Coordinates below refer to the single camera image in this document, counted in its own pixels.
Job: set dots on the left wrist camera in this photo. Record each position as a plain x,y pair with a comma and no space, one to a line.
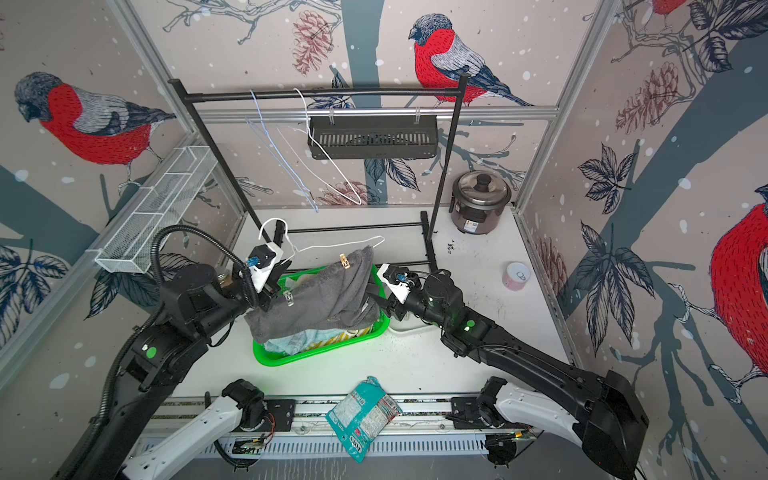
261,262

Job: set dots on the black clothes rack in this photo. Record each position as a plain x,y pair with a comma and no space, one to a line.
427,220

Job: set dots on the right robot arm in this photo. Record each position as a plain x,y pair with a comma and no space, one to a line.
599,413

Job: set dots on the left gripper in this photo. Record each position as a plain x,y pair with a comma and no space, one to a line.
271,288

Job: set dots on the teal snack packet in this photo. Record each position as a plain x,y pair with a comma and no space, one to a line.
361,416

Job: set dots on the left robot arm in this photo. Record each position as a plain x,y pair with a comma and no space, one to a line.
194,307

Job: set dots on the silver rice cooker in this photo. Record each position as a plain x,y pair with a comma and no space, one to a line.
478,200

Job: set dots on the white wire hanger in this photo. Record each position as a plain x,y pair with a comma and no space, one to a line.
292,249
354,197

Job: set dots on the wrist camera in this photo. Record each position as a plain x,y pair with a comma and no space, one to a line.
400,280
261,262

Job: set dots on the white wire hanger front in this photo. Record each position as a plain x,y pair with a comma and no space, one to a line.
354,197

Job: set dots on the pink cup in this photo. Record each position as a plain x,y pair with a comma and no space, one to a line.
515,275

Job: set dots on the dark grey towel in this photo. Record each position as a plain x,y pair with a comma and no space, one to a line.
335,298

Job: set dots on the light blue wire hanger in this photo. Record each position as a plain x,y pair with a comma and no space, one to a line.
263,134

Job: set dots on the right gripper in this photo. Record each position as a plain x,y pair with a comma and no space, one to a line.
389,304

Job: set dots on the green plastic basket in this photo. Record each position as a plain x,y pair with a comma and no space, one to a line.
272,356

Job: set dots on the orange clothespin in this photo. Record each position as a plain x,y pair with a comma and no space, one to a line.
344,261

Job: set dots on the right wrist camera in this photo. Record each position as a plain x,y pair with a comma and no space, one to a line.
400,280

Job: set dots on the white plastic tray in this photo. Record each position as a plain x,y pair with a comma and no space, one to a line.
410,325

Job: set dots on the light blue towel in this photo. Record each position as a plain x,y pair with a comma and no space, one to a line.
288,343

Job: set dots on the black perforated wall basket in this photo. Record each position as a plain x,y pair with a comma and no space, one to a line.
371,137

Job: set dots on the white wire mesh shelf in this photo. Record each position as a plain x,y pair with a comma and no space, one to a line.
160,205

